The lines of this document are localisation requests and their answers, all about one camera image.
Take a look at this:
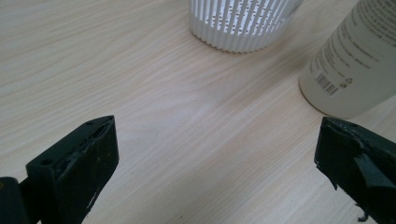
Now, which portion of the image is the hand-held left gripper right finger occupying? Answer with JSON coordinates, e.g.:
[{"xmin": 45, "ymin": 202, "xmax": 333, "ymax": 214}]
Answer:
[{"xmin": 313, "ymin": 116, "xmax": 396, "ymax": 224}]

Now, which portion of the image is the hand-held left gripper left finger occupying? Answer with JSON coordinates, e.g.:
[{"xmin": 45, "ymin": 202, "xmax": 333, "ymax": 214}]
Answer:
[{"xmin": 19, "ymin": 115, "xmax": 120, "ymax": 224}]

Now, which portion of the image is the cream plastic bottle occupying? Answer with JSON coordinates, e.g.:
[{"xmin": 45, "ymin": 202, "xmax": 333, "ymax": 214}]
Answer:
[{"xmin": 298, "ymin": 0, "xmax": 396, "ymax": 120}]

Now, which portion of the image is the white slatted plastic basket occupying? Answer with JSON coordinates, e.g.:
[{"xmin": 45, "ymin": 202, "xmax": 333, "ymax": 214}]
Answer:
[{"xmin": 189, "ymin": 0, "xmax": 304, "ymax": 54}]

